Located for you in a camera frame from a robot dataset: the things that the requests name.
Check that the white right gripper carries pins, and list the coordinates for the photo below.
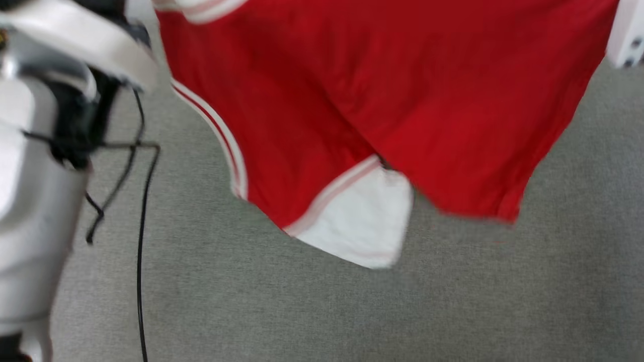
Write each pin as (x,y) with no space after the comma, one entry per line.
(629,35)

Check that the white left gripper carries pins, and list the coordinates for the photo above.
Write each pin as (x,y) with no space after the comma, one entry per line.
(90,42)

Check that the red jersey with white trim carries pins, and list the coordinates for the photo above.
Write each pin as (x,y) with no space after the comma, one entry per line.
(402,100)

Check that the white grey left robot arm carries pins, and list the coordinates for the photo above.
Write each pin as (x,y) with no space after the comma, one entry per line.
(35,211)

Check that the grey fabric sofa seat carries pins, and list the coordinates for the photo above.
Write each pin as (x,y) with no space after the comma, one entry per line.
(352,311)

